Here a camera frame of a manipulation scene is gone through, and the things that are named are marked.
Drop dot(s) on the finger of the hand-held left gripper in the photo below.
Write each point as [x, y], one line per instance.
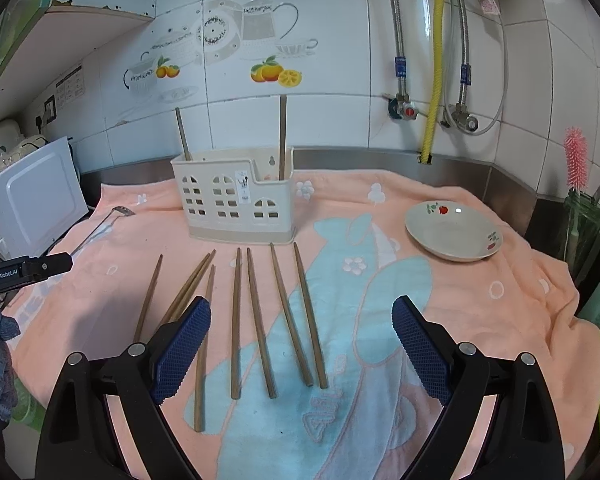
[50, 263]

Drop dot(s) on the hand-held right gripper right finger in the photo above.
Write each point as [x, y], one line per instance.
[420, 355]

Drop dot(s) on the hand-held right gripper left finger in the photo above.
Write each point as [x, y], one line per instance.
[182, 355]

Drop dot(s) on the wooden chopstick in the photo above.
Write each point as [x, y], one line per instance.
[236, 325]
[200, 395]
[260, 322]
[185, 290]
[148, 299]
[181, 132]
[289, 312]
[282, 135]
[198, 280]
[308, 315]

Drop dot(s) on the cream plastic utensil holder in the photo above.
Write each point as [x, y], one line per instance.
[285, 210]

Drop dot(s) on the person's left forearm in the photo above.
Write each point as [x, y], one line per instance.
[0, 360]

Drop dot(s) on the peach printed towel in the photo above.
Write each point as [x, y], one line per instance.
[480, 310]

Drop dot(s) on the white flower-print dish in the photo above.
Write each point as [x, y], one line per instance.
[450, 235]

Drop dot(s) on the light green plastic container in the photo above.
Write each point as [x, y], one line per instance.
[27, 405]

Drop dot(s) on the white kitchen appliance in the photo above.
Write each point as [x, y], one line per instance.
[7, 132]

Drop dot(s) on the green glass jar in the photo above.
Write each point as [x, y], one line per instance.
[580, 240]

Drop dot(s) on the pink bottle brush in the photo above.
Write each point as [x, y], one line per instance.
[575, 155]

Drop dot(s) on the clear thin tube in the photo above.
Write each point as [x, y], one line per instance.
[503, 95]

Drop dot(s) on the pink paper tag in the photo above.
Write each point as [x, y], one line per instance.
[489, 5]

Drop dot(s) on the wall power socket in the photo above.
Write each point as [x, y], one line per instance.
[49, 109]

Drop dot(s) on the wall label sticker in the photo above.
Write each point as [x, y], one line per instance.
[72, 85]

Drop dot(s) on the metal wall valve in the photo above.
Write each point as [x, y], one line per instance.
[462, 121]
[405, 109]

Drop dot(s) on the wall cabinet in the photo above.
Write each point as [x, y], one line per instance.
[80, 25]

